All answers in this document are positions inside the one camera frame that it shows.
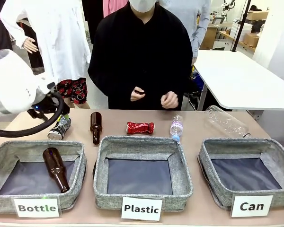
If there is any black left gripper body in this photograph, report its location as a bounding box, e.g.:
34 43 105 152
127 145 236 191
27 92 65 122

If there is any crushed silver black can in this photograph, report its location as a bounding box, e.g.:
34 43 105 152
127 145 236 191
47 115 72 140

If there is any grey basket labelled Bottle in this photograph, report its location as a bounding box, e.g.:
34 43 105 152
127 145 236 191
0 140 87 215

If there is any crushed red can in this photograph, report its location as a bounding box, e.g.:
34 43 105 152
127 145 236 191
126 121 155 135

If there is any grey basket labelled Plastic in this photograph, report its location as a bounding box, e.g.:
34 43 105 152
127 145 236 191
93 135 194 212

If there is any grey basket labelled Can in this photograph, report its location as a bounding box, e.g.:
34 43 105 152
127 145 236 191
197 138 284 210

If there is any white Can label card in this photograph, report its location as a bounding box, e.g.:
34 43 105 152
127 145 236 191
231 195 274 218

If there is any person's right hand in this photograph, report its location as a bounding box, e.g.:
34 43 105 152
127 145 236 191
130 86 146 102

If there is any person's left hand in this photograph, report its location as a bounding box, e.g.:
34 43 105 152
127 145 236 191
160 91 179 110

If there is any red floral black skirt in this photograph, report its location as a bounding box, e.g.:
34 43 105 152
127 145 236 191
55 77 88 105

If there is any brown glass bottle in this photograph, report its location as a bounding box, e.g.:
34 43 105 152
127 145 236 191
42 147 71 193
89 111 103 145

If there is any mannequin hand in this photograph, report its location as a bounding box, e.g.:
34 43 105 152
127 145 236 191
21 37 39 53

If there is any white lab coat mannequin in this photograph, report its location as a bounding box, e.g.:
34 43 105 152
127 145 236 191
0 0 92 82

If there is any white Bottle label card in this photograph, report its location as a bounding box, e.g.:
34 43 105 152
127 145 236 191
13 197 62 218

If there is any person in black robe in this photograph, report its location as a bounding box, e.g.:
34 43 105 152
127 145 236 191
87 0 194 111

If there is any small clear plastic bottle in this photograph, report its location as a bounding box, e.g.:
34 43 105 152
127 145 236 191
169 114 184 142

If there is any pink hanging garment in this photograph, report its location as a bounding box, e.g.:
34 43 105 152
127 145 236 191
102 0 129 18

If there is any white Plastic label card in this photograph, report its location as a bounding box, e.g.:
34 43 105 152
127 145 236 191
121 196 163 222

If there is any white face mask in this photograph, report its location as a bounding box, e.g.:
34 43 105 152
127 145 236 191
128 0 157 13

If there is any person in grey shirt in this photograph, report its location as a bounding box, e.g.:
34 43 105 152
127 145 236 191
159 0 212 67

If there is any large clear plastic bottle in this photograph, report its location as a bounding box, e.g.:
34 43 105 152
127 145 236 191
204 105 252 139

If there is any white side table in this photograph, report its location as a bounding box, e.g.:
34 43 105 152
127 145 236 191
193 50 284 111

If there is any wooden shelf board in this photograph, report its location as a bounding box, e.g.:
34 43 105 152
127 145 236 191
219 30 257 53

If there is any black stand pole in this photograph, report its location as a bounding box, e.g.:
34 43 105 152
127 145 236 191
230 0 252 52

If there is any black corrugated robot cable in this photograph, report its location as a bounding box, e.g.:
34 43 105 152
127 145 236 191
0 92 65 138

